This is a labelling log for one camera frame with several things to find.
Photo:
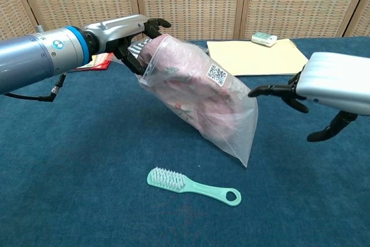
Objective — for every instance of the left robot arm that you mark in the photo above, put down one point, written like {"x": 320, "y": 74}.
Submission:
{"x": 29, "y": 59}

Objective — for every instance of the clear zip plastic bag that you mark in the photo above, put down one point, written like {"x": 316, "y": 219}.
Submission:
{"x": 242, "y": 131}

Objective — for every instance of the mint green brush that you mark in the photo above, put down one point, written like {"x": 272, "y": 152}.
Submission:
{"x": 185, "y": 184}

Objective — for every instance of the small white green box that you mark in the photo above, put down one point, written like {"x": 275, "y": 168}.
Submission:
{"x": 263, "y": 39}

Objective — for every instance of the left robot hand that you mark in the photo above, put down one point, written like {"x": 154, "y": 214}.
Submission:
{"x": 115, "y": 30}

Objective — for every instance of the blue tablecloth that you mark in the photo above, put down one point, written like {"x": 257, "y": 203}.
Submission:
{"x": 86, "y": 157}

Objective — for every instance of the red certificate folder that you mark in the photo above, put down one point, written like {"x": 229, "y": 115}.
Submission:
{"x": 104, "y": 63}

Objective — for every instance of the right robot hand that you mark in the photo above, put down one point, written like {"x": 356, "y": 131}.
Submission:
{"x": 335, "y": 82}

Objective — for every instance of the blue white striped garment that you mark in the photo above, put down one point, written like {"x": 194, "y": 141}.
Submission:
{"x": 136, "y": 48}

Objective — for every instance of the tan spiral notebook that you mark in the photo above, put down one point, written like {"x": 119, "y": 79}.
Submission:
{"x": 245, "y": 56}

